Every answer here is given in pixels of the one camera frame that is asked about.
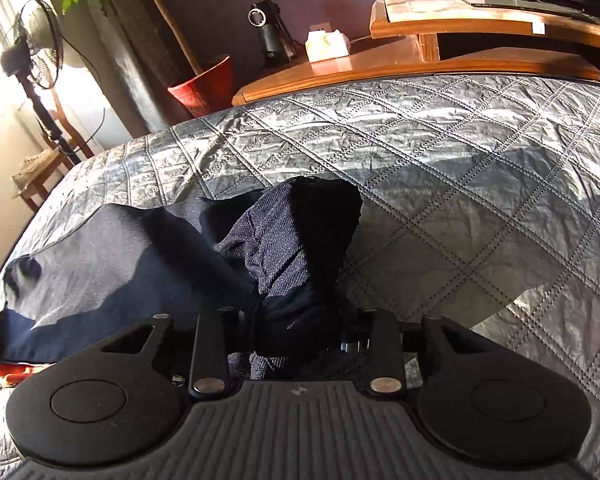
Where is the black tabletop device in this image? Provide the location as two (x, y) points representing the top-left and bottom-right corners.
(247, 0), (296, 66)

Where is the wooden stool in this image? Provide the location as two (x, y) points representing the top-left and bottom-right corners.
(11, 85), (96, 213)

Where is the grey shiny curtain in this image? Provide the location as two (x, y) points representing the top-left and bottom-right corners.
(35, 0), (191, 136)

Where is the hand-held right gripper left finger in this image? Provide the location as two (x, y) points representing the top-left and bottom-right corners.
(100, 306), (244, 400)

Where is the wooden television stand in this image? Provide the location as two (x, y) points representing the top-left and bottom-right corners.
(231, 0), (600, 107)

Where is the red plant pot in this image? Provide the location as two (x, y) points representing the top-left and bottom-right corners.
(167, 55), (236, 118)

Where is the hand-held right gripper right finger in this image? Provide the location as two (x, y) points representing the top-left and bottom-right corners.
(357, 309), (487, 396)

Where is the navy jacket with orange lining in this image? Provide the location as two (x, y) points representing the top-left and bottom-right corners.
(0, 176), (376, 390)

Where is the silver quilted bedspread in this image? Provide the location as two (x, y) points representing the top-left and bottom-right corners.
(0, 74), (600, 480)

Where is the black standing fan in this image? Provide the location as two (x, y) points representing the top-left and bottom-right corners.
(0, 0), (81, 166)

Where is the small white box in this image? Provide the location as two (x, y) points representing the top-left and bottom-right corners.
(305, 30), (352, 63)

